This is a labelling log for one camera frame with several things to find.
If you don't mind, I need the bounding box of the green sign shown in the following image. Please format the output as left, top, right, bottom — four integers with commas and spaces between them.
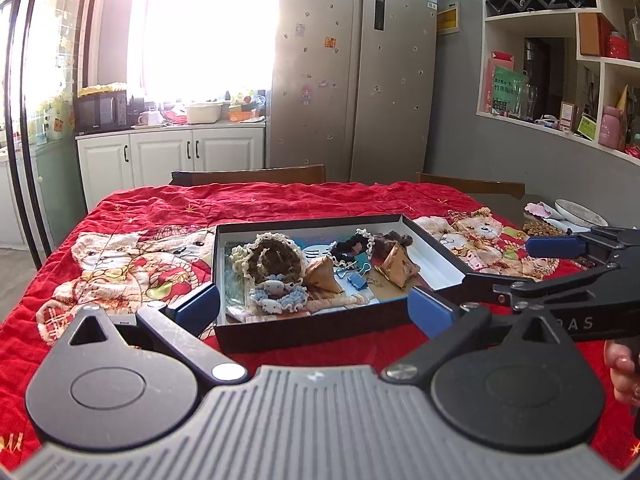
491, 64, 530, 116

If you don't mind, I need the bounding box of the light blue knitted scrunchie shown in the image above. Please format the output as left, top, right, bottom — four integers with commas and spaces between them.
249, 274, 307, 314

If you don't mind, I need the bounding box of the brown triangular snack packet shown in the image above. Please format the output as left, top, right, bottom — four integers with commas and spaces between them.
374, 240, 421, 289
304, 254, 346, 295

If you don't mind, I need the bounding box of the red printed blanket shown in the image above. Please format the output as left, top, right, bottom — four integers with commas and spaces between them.
0, 181, 640, 472

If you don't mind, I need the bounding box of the black sliding door frame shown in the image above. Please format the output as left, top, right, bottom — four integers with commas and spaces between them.
2, 0, 66, 271

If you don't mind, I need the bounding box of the brown fuzzy hair claw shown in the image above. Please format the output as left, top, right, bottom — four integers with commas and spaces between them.
373, 230, 416, 257

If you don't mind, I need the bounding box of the white plastic basin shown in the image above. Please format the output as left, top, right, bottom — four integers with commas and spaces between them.
185, 102, 224, 125

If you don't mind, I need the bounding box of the white plate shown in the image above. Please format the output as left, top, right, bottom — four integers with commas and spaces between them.
554, 198, 610, 229

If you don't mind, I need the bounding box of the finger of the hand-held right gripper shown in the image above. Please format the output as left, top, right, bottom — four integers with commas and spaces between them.
461, 260, 640, 309
525, 226, 640, 267

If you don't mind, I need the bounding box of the brown scrunchie with white frill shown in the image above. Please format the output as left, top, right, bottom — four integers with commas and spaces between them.
229, 232, 307, 281

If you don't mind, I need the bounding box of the black microwave oven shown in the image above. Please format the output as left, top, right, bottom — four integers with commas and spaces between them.
73, 89, 131, 136

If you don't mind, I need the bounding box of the white wall shelf unit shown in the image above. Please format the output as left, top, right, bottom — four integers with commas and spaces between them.
474, 0, 640, 167

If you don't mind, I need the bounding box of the silver double-door refrigerator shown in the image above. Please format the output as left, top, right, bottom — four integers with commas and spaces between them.
266, 0, 439, 186

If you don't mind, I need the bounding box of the black shallow cardboard box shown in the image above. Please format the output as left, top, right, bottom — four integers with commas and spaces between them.
212, 213, 477, 354

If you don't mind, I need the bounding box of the black scrunchie with white lace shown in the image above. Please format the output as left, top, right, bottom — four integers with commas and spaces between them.
329, 228, 376, 267

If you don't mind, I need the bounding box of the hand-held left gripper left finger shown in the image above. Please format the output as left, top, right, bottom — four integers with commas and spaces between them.
55, 282, 248, 386

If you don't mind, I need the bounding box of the wooden bead trivet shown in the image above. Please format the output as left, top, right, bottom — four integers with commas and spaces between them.
522, 218, 569, 239

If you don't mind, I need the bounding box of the person's right hand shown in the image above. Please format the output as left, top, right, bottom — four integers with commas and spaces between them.
603, 340, 640, 407

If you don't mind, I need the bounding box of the cream knitted scrunchie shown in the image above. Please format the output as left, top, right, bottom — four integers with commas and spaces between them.
299, 292, 371, 312

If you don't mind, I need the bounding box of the yellow wall notice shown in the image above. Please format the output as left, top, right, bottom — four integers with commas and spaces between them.
436, 2, 462, 36

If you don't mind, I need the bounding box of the brown wooden chair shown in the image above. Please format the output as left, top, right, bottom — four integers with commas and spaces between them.
415, 172, 527, 199

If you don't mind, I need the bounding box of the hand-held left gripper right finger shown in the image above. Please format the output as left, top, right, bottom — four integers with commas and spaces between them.
380, 287, 576, 381

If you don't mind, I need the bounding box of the dark wooden chair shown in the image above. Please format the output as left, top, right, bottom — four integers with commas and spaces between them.
169, 163, 327, 187

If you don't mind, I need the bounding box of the white kitchen cabinet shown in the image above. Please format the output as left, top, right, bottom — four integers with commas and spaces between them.
75, 121, 267, 212

